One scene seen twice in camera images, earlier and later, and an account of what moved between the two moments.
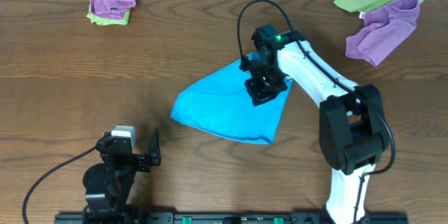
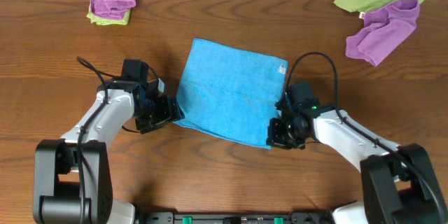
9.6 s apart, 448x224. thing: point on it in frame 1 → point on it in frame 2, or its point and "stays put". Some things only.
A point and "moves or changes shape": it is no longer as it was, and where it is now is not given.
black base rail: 252,218 stays put
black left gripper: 141,162 → 162,113
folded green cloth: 101,20 stays put
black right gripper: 265,89 → 280,133
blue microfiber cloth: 222,106 moves or changes shape
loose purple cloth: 385,30 stays put
